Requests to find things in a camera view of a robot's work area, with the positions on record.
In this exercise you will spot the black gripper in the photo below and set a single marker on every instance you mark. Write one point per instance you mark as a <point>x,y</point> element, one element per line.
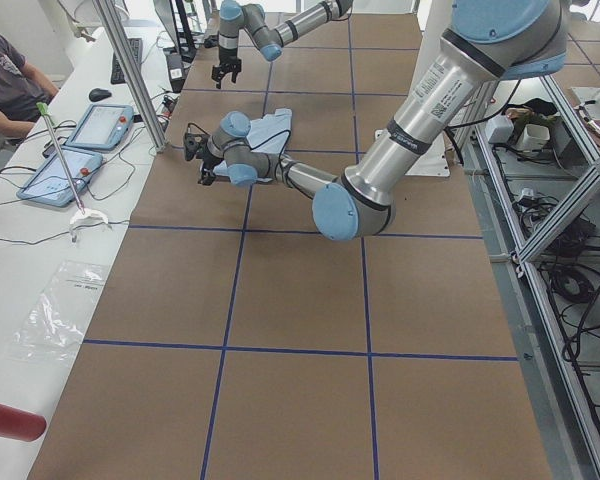
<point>208,163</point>
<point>227,62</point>

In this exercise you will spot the light blue button-up shirt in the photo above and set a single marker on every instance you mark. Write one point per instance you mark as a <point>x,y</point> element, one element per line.
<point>264,140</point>

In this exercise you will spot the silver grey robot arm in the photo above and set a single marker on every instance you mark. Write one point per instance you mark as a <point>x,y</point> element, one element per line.
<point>234,18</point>
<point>485,41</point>

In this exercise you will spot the upper blue teach pendant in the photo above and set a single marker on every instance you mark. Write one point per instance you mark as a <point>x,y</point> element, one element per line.
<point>102,127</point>

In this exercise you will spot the blue teach pendant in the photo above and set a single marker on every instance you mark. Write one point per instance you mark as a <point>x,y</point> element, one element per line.
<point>49,184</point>
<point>102,127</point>

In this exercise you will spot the black computer mouse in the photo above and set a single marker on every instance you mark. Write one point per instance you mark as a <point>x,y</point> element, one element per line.
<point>99,94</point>

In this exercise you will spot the lower blue teach pendant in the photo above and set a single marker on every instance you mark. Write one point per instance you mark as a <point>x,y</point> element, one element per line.
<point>49,184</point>

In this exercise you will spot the seated person grey shirt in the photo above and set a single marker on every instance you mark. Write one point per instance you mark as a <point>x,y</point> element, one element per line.
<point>22,88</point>

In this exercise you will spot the clear plastic bag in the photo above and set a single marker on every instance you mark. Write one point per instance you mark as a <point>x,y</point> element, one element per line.
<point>55,327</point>

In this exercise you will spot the red water bottle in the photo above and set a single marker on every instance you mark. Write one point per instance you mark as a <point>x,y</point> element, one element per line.
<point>20,425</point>

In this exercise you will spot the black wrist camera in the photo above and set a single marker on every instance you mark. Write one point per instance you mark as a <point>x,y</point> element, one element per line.
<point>194,145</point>

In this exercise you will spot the aluminium frame post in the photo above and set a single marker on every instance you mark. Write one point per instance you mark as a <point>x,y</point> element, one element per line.
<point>118,39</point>

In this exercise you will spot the white camera mast base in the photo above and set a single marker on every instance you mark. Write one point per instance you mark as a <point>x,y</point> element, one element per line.
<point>413,141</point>

